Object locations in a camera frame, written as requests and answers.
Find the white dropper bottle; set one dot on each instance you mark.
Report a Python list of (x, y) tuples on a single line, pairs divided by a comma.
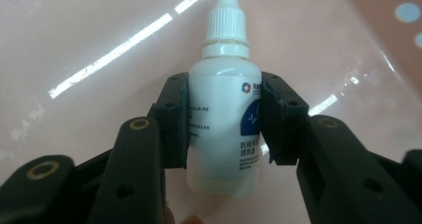
[(222, 117)]

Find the pink plastic basket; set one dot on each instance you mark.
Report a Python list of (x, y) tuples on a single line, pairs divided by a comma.
[(83, 35)]

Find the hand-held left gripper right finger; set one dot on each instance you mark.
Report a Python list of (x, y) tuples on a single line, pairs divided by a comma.
[(331, 171)]

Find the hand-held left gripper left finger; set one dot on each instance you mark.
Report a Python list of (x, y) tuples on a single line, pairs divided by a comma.
[(136, 171)]

